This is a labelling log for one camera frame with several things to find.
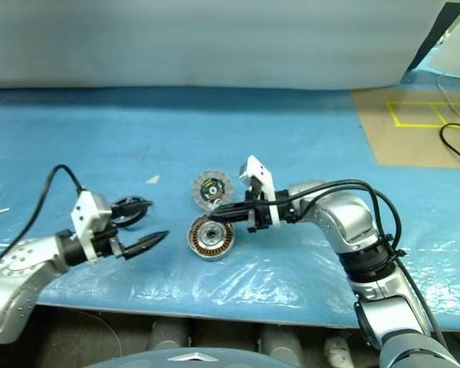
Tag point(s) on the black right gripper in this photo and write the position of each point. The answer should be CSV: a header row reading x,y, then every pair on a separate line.
x,y
260,218

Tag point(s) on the grey rounded shape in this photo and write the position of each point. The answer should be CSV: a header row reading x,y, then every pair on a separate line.
x,y
169,335
281,345

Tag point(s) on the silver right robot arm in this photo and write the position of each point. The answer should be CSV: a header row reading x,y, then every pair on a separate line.
x,y
349,218

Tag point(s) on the grey robot torso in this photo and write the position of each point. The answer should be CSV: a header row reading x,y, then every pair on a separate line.
x,y
157,360

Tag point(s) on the white rounded shape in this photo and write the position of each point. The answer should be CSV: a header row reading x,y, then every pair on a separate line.
x,y
339,349

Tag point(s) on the brown cardboard sheet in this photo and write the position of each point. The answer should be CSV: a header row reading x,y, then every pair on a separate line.
x,y
406,145

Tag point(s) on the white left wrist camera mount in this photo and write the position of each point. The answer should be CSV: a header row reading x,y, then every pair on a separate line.
x,y
86,214

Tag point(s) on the yellow tape marking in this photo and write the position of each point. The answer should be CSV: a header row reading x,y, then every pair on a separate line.
x,y
393,114

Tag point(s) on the motor stator with copper windings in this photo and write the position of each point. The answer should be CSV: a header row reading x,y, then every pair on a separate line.
x,y
211,237

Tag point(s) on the white flat sheet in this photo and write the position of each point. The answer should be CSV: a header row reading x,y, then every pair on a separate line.
x,y
458,53

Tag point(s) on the small white paper scrap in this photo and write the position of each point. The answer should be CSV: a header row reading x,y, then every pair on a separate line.
x,y
152,179

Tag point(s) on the blue plastic table cover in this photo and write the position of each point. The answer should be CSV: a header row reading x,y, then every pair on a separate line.
x,y
99,126

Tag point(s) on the silver round motor cover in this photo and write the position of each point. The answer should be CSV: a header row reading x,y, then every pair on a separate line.
x,y
205,188

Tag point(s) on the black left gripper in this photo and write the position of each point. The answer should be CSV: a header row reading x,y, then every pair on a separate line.
x,y
107,245

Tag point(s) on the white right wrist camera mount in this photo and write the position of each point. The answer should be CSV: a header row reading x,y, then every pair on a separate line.
x,y
258,168

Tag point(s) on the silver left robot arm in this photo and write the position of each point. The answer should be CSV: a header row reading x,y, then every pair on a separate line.
x,y
15,276

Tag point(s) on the white backdrop board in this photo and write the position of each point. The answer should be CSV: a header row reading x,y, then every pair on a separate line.
x,y
176,38

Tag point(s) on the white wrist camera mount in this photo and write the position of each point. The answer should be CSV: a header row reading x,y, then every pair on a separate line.
x,y
258,168
86,214

